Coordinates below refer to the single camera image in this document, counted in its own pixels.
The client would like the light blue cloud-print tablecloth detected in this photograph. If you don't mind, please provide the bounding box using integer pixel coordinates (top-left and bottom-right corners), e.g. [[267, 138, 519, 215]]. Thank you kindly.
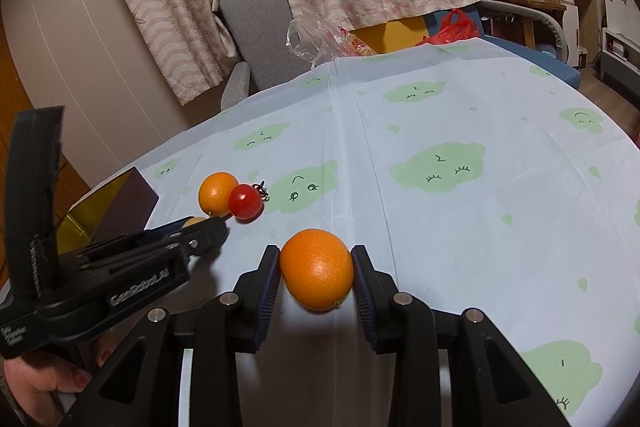
[[0, 38, 640, 427]]

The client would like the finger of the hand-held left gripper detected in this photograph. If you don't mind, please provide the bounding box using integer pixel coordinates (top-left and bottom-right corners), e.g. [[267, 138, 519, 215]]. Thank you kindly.
[[75, 219, 208, 266], [100, 217, 231, 265]]

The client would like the red plastic bag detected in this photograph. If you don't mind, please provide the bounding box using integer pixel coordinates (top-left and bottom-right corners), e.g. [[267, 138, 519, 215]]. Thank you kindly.
[[416, 8, 479, 46]]

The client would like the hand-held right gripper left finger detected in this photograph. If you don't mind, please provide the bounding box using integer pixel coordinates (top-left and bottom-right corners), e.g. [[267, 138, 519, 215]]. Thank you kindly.
[[60, 244, 281, 427]]

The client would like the white floral paper bag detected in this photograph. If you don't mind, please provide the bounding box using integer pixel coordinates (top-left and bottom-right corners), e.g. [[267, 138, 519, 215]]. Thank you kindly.
[[602, 0, 633, 38]]

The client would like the orange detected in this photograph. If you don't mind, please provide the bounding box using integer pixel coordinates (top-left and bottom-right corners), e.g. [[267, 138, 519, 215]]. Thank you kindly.
[[279, 228, 355, 313], [198, 172, 240, 217]]

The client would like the small red cherry tomato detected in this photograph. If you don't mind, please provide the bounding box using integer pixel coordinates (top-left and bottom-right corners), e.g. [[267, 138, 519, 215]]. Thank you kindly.
[[228, 180, 270, 222]]

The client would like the clear plastic bag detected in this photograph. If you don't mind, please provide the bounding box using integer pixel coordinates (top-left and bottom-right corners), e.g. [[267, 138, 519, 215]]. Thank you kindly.
[[286, 18, 377, 70]]

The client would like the wooden door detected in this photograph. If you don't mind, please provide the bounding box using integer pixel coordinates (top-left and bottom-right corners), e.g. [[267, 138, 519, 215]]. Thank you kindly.
[[0, 34, 93, 228]]

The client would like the blue chair with grey armrest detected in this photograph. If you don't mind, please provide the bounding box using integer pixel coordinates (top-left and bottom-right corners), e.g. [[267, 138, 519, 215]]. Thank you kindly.
[[475, 0, 582, 88]]

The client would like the white low cabinet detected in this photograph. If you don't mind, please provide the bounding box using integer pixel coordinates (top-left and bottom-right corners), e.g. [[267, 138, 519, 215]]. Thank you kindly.
[[597, 29, 640, 88]]

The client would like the yellow panel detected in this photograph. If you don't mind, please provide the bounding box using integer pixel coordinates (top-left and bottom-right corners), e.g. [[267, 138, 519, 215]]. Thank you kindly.
[[350, 14, 436, 55]]

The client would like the person's left hand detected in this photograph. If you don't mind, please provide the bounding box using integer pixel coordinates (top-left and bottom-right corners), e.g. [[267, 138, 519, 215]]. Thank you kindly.
[[0, 338, 119, 427]]

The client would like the grey upholstered chair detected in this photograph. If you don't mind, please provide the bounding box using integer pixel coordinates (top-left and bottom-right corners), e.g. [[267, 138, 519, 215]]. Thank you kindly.
[[218, 0, 321, 112]]

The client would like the gold metal tin tray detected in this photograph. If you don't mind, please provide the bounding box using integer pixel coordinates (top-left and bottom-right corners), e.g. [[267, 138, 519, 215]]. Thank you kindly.
[[55, 167, 160, 258]]

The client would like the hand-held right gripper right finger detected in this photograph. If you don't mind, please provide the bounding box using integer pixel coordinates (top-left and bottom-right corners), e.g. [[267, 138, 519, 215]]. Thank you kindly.
[[350, 244, 571, 427]]

